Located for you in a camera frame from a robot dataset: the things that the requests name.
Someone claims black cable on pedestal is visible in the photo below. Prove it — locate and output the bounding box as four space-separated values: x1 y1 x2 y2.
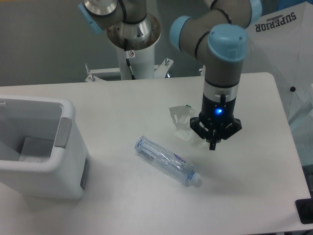
123 38 136 80

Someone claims white umbrella with Superior print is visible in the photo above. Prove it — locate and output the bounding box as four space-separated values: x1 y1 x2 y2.
243 0 313 122

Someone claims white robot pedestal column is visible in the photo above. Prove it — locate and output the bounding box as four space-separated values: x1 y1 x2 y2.
107 13 162 80

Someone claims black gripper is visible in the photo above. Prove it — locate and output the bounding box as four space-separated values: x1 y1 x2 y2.
190 81 242 150

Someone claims white plastic bag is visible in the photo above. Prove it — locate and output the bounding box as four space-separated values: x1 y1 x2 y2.
169 105 208 147

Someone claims white trash can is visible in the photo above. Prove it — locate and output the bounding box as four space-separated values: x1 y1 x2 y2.
0 94 89 199

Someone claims white metal base frame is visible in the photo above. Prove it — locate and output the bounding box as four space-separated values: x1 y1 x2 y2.
85 56 174 82

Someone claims clear plastic bottle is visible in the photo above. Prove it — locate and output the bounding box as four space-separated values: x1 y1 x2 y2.
134 136 200 186

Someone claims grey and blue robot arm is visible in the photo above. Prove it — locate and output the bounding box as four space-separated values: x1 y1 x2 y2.
78 0 262 150

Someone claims black device at table edge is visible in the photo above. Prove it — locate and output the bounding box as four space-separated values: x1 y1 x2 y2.
295 198 313 224

